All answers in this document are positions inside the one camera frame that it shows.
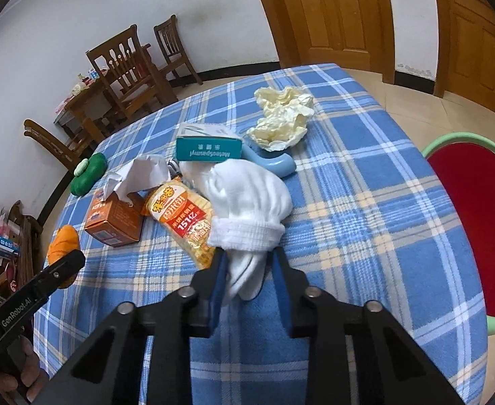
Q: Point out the white sock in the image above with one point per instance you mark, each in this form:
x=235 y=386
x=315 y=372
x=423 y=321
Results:
x=247 y=202

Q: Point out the crumpled pale yellow paper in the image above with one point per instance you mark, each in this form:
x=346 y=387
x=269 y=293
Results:
x=283 y=120

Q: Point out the person's left hand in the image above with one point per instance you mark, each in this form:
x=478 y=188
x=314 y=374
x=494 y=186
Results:
x=28 y=367

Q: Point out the small wooden slat-back chair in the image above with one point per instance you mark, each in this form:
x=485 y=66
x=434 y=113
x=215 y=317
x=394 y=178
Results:
x=173 y=46

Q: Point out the orange tissue box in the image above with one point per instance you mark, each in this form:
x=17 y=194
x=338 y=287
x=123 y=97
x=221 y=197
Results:
x=116 y=223

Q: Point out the teal medicine box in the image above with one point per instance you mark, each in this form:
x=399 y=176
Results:
x=209 y=149

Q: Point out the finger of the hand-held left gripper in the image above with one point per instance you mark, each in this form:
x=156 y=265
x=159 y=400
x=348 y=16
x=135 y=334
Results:
x=64 y=268

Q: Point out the pale bag on dining table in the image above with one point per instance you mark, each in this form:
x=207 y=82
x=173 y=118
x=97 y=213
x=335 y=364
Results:
x=78 y=85

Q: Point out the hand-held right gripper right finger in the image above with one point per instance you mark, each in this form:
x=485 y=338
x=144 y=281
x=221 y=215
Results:
x=282 y=293

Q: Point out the cluttered wooden shelf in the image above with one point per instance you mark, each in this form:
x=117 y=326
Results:
x=7 y=240

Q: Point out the orange plush toy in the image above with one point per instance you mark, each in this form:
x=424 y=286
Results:
x=64 y=242

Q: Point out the red bin with green rim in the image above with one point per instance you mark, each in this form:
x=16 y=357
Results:
x=475 y=219

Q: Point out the blue plaid tablecloth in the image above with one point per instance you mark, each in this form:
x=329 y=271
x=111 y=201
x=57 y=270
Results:
x=357 y=228

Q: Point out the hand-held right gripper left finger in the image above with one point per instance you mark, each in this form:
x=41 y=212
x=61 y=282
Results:
x=218 y=289

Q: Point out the wooden dining table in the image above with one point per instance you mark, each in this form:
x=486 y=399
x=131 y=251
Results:
x=85 y=103

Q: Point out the wooden chair with curved back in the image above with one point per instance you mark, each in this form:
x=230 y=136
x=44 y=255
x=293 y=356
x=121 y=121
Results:
x=53 y=143

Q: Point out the light blue plastic tool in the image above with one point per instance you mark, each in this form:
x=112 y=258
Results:
x=272 y=162

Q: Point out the wooden panel door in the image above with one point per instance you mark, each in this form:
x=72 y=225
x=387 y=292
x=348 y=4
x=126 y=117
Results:
x=475 y=38
x=336 y=12

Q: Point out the green toy with white flower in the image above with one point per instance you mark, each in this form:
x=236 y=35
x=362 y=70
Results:
x=88 y=175

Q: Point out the yellow snack packet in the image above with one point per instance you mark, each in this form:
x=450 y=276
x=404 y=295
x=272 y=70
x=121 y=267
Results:
x=180 y=219

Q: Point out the large wooden slat-back chair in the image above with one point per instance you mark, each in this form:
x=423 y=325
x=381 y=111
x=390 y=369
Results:
x=123 y=67

